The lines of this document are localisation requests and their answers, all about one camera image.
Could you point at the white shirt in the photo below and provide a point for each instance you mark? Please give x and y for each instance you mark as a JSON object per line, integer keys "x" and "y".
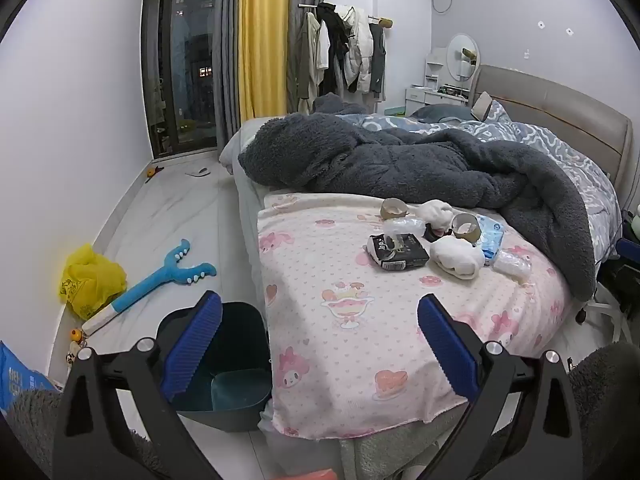
{"x": 323, "y": 47}

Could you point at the black packet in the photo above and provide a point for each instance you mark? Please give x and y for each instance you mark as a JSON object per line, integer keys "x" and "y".
{"x": 405, "y": 258}

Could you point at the clear plastic wrapper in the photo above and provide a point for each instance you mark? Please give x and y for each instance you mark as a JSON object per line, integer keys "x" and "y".
{"x": 512, "y": 261}

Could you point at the small orange object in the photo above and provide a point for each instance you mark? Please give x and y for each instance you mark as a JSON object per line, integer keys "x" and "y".
{"x": 150, "y": 172}

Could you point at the cardboard tape core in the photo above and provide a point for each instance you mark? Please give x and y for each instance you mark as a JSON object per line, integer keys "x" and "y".
{"x": 386, "y": 209}
{"x": 475, "y": 230}

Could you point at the white slippers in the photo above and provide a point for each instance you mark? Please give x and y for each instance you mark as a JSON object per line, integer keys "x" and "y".
{"x": 198, "y": 172}

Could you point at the beige padded headboard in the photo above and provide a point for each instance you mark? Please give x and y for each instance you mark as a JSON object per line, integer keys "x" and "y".
{"x": 550, "y": 100}

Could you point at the blue cartoon tissue packet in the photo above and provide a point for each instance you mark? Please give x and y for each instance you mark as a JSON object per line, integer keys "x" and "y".
{"x": 490, "y": 240}

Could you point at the grey bed mattress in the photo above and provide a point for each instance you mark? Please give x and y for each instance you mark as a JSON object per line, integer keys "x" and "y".
{"x": 245, "y": 185}

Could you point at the clear plastic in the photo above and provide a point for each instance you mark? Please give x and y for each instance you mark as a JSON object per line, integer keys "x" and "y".
{"x": 402, "y": 227}

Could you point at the dark teal pillow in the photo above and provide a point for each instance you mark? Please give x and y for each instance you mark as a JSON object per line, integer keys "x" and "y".
{"x": 440, "y": 112}

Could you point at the dark grey hanging garment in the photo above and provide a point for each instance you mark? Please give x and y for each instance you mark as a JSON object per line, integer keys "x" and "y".
{"x": 377, "y": 60}

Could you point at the dark office chair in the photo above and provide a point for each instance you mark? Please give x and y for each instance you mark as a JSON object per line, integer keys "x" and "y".
{"x": 617, "y": 260}

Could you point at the round white mirror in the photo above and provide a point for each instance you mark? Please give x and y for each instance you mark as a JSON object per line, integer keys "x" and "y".
{"x": 457, "y": 57}

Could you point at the white paper wad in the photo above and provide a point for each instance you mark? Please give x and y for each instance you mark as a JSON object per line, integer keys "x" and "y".
{"x": 457, "y": 257}
{"x": 437, "y": 211}

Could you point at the blue plush slingshot toy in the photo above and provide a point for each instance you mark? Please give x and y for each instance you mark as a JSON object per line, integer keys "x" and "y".
{"x": 150, "y": 285}

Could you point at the blue patterned duvet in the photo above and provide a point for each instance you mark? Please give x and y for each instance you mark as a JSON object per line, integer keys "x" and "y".
{"x": 545, "y": 137}

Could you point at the yellow curtain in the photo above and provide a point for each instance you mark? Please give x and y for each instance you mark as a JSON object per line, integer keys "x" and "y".
{"x": 262, "y": 35}

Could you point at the beige pillow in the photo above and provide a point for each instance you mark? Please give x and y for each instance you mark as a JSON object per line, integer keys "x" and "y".
{"x": 482, "y": 106}

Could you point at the small orange toy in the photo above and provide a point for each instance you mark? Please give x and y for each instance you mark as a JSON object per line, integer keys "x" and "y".
{"x": 76, "y": 334}

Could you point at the white puffer jacket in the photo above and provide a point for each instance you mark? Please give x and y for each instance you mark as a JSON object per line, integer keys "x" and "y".
{"x": 360, "y": 50}

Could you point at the grey fluffy cloth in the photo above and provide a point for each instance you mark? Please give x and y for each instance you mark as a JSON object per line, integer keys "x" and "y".
{"x": 605, "y": 375}
{"x": 35, "y": 420}

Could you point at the white vanity desk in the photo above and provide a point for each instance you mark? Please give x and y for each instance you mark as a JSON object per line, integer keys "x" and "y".
{"x": 417, "y": 95}

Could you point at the small black roll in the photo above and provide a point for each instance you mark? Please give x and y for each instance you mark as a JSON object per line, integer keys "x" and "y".
{"x": 432, "y": 234}

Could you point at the beige coat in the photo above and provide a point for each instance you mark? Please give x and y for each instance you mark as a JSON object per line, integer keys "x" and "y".
{"x": 307, "y": 60}

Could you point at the yellow plastic bag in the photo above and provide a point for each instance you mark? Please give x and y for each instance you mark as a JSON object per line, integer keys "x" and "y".
{"x": 92, "y": 275}

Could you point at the black jacket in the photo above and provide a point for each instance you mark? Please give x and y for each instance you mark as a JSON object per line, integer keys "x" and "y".
{"x": 332, "y": 25}

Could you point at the dark framed glass door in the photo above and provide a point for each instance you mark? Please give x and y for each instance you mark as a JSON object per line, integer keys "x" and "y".
{"x": 185, "y": 60}

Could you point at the white desk organizer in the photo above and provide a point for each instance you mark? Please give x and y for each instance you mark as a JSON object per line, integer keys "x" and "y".
{"x": 436, "y": 62}

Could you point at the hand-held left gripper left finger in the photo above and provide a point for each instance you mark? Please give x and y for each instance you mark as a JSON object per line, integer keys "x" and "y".
{"x": 192, "y": 350}

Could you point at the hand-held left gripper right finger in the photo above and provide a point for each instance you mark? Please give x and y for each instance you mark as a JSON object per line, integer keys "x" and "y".
{"x": 447, "y": 350}

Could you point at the dark grey fleece blanket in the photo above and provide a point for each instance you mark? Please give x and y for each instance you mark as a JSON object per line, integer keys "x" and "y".
{"x": 375, "y": 160}

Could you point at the blue printed packet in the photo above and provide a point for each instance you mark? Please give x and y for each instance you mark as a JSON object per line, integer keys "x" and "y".
{"x": 20, "y": 375}

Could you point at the metal clothes rail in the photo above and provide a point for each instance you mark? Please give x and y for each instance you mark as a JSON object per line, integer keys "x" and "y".
{"x": 385, "y": 22}

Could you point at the pink cartoon printed blanket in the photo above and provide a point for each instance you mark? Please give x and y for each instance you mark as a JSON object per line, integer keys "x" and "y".
{"x": 325, "y": 270}

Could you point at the dark green plastic bin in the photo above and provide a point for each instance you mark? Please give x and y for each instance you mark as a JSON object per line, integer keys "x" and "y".
{"x": 240, "y": 335}

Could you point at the green storage box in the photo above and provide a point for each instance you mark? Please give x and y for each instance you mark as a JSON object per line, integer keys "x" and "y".
{"x": 397, "y": 110}

